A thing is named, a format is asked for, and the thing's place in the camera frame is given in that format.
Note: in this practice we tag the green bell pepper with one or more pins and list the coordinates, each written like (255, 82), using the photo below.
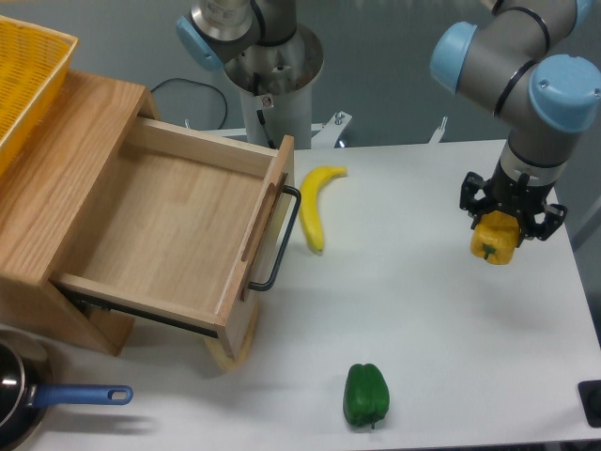
(366, 398)

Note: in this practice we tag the yellow plastic basket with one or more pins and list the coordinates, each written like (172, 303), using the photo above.
(34, 64)

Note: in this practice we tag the blue handled frying pan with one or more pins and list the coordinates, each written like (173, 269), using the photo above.
(28, 389)

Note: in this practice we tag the yellow banana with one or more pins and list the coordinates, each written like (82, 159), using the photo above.
(310, 189)

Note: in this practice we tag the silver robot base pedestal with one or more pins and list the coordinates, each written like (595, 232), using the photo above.
(275, 88)

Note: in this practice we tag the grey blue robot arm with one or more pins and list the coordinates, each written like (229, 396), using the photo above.
(507, 67)

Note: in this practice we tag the black metal drawer handle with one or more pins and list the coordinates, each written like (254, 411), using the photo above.
(277, 263)

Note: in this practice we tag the wooden drawer cabinet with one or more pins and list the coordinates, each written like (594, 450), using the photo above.
(44, 197)

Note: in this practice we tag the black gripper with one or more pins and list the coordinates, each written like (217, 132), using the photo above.
(537, 220)

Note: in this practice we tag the yellow bell pepper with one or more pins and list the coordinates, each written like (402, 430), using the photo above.
(495, 238)

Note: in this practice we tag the black device at table edge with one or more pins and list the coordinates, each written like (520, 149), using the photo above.
(590, 396)

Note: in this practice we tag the open wooden top drawer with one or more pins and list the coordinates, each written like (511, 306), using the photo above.
(182, 231)

